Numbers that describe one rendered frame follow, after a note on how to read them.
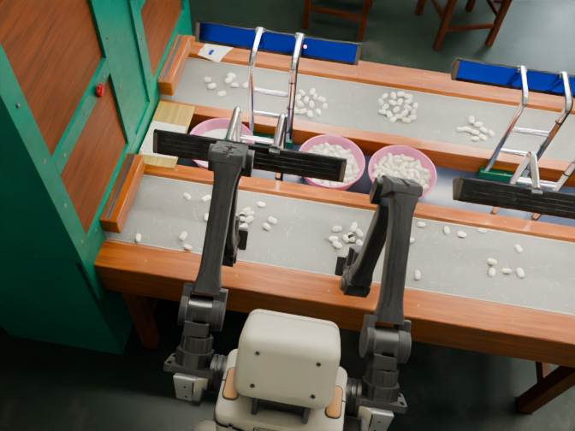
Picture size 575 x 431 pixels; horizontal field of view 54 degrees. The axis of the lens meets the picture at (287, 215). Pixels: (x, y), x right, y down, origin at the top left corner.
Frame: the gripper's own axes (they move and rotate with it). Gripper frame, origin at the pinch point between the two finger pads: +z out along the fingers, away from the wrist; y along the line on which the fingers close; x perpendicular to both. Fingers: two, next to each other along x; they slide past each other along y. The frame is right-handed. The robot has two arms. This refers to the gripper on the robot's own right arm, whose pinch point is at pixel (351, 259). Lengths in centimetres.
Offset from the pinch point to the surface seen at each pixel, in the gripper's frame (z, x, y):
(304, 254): 7.3, 3.4, 16.0
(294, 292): -7.0, 12.5, 17.0
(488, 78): 37, -65, -40
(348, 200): 24.5, -14.4, 3.0
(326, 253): 8.8, 2.3, 8.3
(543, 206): -5, -29, -55
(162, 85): 46, -45, 84
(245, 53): 78, -62, 57
